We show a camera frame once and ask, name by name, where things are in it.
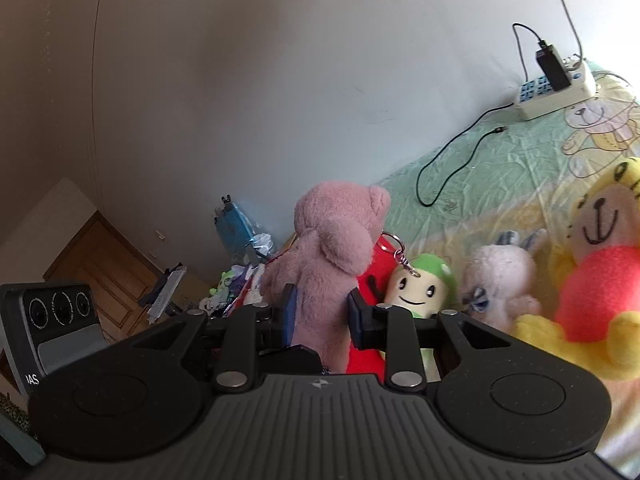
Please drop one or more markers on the pink plush bear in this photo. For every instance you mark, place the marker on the pink plush bear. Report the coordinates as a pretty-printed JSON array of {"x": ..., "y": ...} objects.
[{"x": 325, "y": 240}]

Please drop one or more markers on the leopard print cloth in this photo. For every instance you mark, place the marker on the leopard print cloth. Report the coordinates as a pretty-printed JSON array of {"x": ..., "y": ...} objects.
[{"x": 11, "y": 412}]

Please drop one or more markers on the green and yellow bed sheet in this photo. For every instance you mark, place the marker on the green and yellow bed sheet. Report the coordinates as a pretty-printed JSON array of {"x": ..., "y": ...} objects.
[{"x": 500, "y": 185}]

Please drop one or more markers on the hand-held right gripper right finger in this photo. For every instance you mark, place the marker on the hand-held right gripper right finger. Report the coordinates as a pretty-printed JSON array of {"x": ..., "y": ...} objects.
[{"x": 354, "y": 321}]

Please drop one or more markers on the pile of assorted clutter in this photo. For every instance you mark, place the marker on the pile of assorted clutter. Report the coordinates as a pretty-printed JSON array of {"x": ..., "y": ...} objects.
[{"x": 235, "y": 290}]

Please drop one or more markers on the yellow plush tiger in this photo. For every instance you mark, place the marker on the yellow plush tiger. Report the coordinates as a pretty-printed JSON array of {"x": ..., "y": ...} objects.
[{"x": 595, "y": 290}]

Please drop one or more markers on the dark stand with paper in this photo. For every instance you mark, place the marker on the dark stand with paper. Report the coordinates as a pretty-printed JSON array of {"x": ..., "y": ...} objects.
[{"x": 165, "y": 290}]

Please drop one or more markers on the black charger adapter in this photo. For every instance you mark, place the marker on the black charger adapter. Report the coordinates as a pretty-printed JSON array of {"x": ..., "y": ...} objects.
[{"x": 552, "y": 70}]

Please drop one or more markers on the red box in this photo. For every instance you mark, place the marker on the red box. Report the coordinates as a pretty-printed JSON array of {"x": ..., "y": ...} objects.
[{"x": 380, "y": 266}]

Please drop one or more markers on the white plush bunny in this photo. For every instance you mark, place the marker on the white plush bunny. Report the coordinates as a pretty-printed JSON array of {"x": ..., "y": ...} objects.
[{"x": 500, "y": 275}]

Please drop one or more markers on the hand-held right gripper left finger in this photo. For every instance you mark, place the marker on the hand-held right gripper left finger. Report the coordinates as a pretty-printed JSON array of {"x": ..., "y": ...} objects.
[{"x": 289, "y": 316}]

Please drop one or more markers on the blue bag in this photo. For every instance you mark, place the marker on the blue bag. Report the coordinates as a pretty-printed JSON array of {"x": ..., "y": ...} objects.
[{"x": 235, "y": 230}]

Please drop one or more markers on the wooden door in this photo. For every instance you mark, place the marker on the wooden door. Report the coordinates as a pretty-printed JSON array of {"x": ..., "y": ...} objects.
[{"x": 100, "y": 270}]

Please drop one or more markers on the white power strip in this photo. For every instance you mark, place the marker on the white power strip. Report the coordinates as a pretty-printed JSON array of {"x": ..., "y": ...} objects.
[{"x": 550, "y": 101}]

